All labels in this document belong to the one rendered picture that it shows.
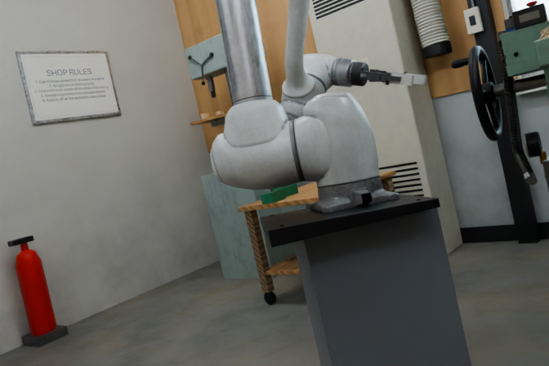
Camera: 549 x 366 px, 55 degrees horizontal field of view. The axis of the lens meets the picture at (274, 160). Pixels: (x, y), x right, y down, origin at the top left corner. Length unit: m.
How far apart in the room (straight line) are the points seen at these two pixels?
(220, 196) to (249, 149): 2.24
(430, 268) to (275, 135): 0.45
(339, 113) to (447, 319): 0.51
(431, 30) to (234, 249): 1.79
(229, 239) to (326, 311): 2.37
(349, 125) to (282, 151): 0.17
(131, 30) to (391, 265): 3.32
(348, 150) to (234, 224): 2.28
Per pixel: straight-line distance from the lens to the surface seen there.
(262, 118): 1.26
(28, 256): 3.35
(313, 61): 1.75
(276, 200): 2.60
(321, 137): 1.23
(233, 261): 3.55
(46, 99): 3.68
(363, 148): 1.24
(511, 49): 1.63
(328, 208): 1.20
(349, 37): 3.14
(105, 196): 3.77
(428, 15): 3.06
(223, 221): 3.52
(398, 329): 1.24
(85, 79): 3.85
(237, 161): 1.26
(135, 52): 4.16
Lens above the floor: 0.80
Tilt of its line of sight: 2 degrees down
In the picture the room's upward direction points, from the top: 13 degrees counter-clockwise
